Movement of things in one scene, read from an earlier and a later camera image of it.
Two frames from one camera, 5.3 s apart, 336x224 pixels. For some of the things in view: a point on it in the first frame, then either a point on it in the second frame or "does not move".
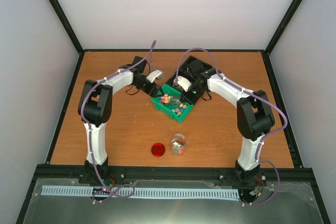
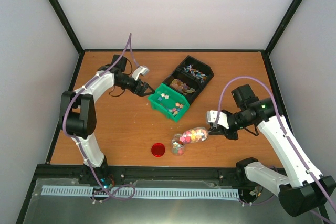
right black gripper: x=189 y=99 → x=233 y=135
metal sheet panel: x=285 y=202 does not move
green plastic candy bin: x=177 y=111 does not move
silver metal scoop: x=166 y=99 → x=194 y=135
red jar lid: x=158 y=149 does not move
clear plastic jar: x=178 y=144 does not move
